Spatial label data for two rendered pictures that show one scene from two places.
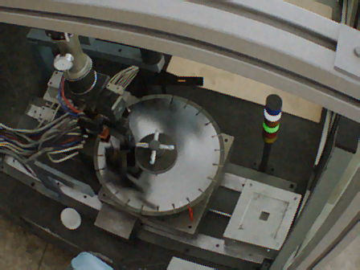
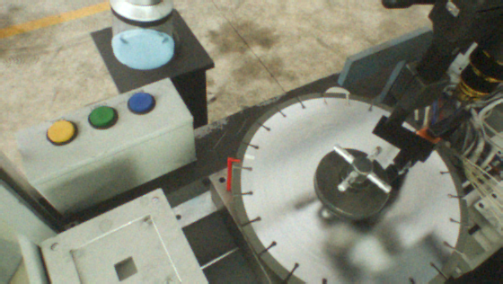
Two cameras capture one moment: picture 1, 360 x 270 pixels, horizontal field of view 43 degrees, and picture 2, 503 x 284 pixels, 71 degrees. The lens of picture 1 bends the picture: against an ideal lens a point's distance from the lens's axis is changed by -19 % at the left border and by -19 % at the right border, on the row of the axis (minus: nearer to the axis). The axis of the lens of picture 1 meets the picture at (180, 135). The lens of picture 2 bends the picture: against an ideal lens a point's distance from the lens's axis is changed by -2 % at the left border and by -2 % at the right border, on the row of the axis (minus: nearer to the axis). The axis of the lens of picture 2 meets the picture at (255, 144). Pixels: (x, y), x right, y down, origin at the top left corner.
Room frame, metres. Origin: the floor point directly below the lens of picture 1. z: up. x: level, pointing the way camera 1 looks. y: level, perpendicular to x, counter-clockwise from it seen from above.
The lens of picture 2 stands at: (0.57, -0.23, 1.42)
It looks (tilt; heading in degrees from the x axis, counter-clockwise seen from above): 57 degrees down; 112
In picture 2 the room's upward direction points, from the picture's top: 9 degrees clockwise
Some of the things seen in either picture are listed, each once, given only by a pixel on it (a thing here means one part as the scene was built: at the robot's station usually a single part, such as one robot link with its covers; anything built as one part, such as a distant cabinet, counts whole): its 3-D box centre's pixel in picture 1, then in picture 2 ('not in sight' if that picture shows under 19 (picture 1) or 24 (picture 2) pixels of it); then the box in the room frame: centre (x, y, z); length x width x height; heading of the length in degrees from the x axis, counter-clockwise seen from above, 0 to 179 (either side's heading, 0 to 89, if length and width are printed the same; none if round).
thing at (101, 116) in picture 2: not in sight; (103, 118); (0.19, -0.01, 0.90); 0.04 x 0.04 x 0.02
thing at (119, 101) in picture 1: (113, 113); (449, 40); (0.63, 0.14, 1.17); 0.06 x 0.05 x 0.20; 51
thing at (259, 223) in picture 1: (262, 222); (136, 279); (0.40, -0.19, 0.82); 0.18 x 0.18 x 0.15; 60
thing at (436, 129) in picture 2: (94, 131); (437, 134); (0.71, 0.24, 0.95); 0.10 x 0.03 x 0.07; 60
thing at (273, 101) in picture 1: (273, 104); not in sight; (0.60, -0.24, 1.14); 0.05 x 0.04 x 0.03; 150
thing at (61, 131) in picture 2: not in sight; (62, 133); (0.16, -0.07, 0.90); 0.04 x 0.04 x 0.02
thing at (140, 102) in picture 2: not in sight; (141, 103); (0.23, 0.05, 0.90); 0.04 x 0.04 x 0.02
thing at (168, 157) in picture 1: (156, 151); (353, 178); (0.62, 0.07, 0.96); 0.11 x 0.11 x 0.03
